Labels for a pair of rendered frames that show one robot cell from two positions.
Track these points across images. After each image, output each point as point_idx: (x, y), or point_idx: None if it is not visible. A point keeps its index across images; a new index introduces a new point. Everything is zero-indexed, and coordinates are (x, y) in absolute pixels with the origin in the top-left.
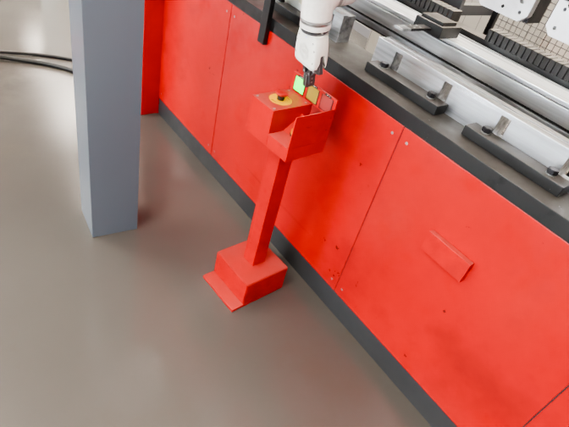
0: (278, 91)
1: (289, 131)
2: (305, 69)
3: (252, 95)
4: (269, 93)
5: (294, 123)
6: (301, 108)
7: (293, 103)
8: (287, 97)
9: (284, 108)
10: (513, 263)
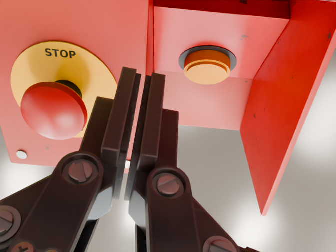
0: (54, 138)
1: (175, 67)
2: (95, 228)
3: (14, 163)
4: (6, 100)
5: (163, 44)
6: (149, 37)
7: (116, 64)
8: (58, 52)
9: (134, 129)
10: None
